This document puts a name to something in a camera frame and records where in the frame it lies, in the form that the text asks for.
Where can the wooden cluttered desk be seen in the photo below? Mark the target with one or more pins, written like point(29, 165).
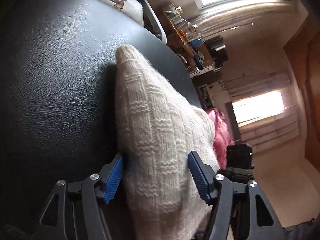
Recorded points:
point(186, 41)

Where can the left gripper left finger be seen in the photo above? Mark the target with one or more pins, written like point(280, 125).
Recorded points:
point(71, 210)

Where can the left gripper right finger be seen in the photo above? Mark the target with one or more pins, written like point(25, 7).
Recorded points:
point(242, 207)

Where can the cream knitted sweater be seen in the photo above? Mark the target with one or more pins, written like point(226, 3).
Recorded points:
point(157, 129)

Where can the pink bed cover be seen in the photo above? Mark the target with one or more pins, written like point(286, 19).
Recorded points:
point(222, 137)

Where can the beige striped curtain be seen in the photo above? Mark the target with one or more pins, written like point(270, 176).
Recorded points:
point(216, 19)

